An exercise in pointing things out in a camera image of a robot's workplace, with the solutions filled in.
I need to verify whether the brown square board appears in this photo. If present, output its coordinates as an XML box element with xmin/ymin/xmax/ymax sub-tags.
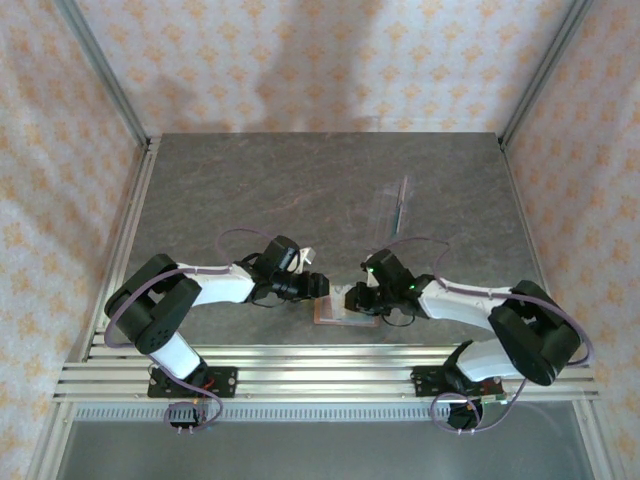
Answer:
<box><xmin>311</xmin><ymin>283</ymin><xmax>382</xmax><ymax>328</ymax></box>

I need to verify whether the clear acrylic card holder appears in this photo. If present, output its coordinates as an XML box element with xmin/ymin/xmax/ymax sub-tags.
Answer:
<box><xmin>371</xmin><ymin>174</ymin><xmax>414</xmax><ymax>247</ymax></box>

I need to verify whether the teal card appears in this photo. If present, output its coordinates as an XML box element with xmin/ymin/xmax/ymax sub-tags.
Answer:
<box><xmin>391</xmin><ymin>180</ymin><xmax>405</xmax><ymax>237</ymax></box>

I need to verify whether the black connector box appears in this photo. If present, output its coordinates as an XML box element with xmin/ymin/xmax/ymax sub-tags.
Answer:
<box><xmin>446</xmin><ymin>402</ymin><xmax>485</xmax><ymax>432</ymax></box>
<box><xmin>166</xmin><ymin>403</ymin><xmax>202</xmax><ymax>432</ymax></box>

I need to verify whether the grey metal panel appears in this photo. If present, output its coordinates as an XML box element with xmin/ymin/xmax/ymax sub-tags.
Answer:
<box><xmin>49</xmin><ymin>418</ymin><xmax>601</xmax><ymax>480</ymax></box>

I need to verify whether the aluminium table edge rail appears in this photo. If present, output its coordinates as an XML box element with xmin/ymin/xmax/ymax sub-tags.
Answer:
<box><xmin>79</xmin><ymin>344</ymin><xmax>569</xmax><ymax>362</ymax></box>

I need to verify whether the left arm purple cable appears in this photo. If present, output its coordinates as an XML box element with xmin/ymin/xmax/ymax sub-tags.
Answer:
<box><xmin>105</xmin><ymin>227</ymin><xmax>274</xmax><ymax>432</ymax></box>

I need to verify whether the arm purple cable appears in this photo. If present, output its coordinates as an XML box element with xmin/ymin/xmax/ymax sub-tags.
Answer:
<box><xmin>105</xmin><ymin>227</ymin><xmax>274</xmax><ymax>432</ymax></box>
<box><xmin>372</xmin><ymin>237</ymin><xmax>595</xmax><ymax>435</ymax></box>

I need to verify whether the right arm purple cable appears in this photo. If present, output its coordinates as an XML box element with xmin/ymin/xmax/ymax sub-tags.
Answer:
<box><xmin>372</xmin><ymin>237</ymin><xmax>595</xmax><ymax>435</ymax></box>

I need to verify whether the aluminium mounting rail beam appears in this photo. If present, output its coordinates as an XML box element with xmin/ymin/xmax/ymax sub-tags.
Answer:
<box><xmin>52</xmin><ymin>360</ymin><xmax>600</xmax><ymax>404</ymax></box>

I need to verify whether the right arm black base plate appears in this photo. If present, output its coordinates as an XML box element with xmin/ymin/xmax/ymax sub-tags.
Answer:
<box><xmin>412</xmin><ymin>366</ymin><xmax>504</xmax><ymax>399</ymax></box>

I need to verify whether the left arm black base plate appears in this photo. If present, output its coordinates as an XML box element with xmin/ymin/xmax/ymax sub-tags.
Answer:
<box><xmin>147</xmin><ymin>366</ymin><xmax>239</xmax><ymax>399</ymax></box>

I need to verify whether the slotted grey cable duct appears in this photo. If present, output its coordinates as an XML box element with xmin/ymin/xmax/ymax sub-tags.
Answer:
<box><xmin>69</xmin><ymin>403</ymin><xmax>584</xmax><ymax>422</ymax></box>

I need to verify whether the right aluminium side rail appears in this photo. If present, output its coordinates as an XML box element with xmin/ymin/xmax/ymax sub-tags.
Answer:
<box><xmin>499</xmin><ymin>142</ymin><xmax>570</xmax><ymax>361</ymax></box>

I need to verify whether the aluminium side rail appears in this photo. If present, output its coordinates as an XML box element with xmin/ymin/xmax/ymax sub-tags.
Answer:
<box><xmin>64</xmin><ymin>137</ymin><xmax>162</xmax><ymax>362</ymax></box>
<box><xmin>499</xmin><ymin>142</ymin><xmax>570</xmax><ymax>361</ymax></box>

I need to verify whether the left aluminium side rail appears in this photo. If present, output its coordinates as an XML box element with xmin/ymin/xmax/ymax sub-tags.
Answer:
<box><xmin>64</xmin><ymin>137</ymin><xmax>162</xmax><ymax>362</ymax></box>

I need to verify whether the right aluminium frame post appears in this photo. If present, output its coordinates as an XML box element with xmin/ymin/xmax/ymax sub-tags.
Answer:
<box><xmin>498</xmin><ymin>0</ymin><xmax>595</xmax><ymax>151</ymax></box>

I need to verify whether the aluminium frame post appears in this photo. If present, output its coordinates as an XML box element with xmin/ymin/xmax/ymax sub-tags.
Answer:
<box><xmin>53</xmin><ymin>0</ymin><xmax>152</xmax><ymax>151</ymax></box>
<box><xmin>498</xmin><ymin>0</ymin><xmax>595</xmax><ymax>151</ymax></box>

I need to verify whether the left aluminium frame post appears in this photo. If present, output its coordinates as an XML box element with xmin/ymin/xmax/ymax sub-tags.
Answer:
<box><xmin>53</xmin><ymin>0</ymin><xmax>152</xmax><ymax>151</ymax></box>

